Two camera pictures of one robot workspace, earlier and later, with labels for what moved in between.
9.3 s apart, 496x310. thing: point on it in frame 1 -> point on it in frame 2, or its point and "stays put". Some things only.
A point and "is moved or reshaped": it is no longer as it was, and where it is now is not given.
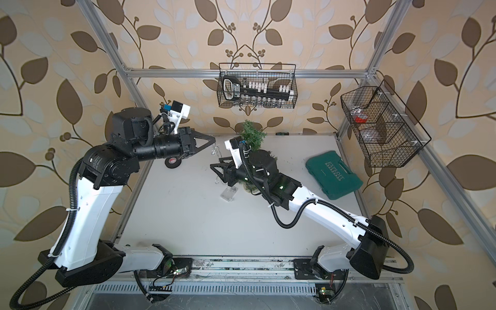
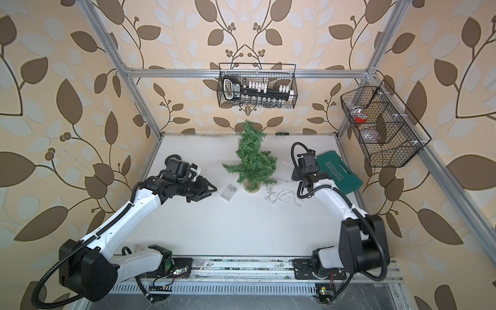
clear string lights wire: x=213 y=152 is moved or reshaped
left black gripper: x=184 y=141 -> x=202 y=189
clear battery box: x=228 y=193 stays put
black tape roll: x=172 y=165 stays put
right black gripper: x=231 y=172 -> x=295 y=175
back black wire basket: x=257 y=84 stays put
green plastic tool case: x=332 y=175 stays put
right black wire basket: x=388 y=134 stays put
